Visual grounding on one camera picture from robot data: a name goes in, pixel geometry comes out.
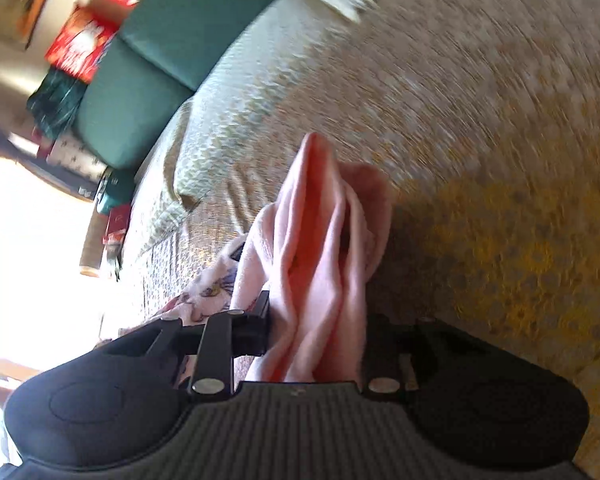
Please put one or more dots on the pink cartoon fleece garment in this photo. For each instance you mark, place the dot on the pink cartoon fleece garment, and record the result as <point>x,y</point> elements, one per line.
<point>313,250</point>

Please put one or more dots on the green plaid cushion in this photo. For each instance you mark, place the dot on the green plaid cushion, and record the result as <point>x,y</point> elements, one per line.
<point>56,102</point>

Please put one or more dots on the left red cushion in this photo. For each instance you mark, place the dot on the left red cushion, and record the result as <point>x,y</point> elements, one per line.
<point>81,44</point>

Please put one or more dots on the red booklet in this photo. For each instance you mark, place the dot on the red booklet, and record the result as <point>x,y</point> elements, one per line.
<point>117,225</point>

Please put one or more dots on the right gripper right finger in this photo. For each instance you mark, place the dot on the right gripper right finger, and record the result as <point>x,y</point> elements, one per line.
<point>381,368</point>

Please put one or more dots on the green sofa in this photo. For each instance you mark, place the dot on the green sofa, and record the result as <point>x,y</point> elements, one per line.
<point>186,84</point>

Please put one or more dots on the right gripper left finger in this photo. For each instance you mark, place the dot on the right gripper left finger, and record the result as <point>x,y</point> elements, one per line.
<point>226,336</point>

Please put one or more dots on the teal tissue box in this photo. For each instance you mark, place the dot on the teal tissue box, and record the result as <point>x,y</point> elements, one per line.
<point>116,188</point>

